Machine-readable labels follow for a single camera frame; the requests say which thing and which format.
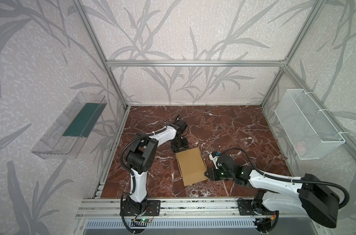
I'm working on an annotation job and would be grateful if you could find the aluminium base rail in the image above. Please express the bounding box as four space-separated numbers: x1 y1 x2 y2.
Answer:
75 197 259 219

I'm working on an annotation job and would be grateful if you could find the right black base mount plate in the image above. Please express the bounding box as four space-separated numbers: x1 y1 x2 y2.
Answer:
237 198 274 216

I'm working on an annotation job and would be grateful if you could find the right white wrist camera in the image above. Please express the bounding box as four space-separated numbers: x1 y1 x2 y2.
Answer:
209 151 220 169

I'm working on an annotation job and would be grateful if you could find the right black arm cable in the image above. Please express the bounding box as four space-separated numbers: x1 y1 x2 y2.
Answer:
220 147 350 210

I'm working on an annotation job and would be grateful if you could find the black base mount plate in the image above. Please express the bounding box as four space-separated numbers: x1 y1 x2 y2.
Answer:
120 200 161 216
237 198 274 216

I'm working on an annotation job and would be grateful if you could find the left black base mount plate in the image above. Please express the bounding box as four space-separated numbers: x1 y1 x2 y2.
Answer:
120 200 161 216

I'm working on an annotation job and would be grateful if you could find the brown cardboard box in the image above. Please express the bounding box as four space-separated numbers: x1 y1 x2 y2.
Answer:
176 147 207 187

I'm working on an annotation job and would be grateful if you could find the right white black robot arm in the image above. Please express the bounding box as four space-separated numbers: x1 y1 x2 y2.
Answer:
204 152 340 233

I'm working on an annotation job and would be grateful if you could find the clear plastic wall bin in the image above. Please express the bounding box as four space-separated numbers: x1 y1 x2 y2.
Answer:
31 92 107 160

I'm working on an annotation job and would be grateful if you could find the white wire mesh basket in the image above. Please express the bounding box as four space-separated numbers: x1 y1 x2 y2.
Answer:
274 89 345 160

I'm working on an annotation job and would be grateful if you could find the aluminium cage frame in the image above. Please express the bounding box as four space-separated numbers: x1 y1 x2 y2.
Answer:
73 0 356 169

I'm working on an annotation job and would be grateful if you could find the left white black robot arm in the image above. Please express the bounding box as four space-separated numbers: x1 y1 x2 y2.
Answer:
120 115 189 216

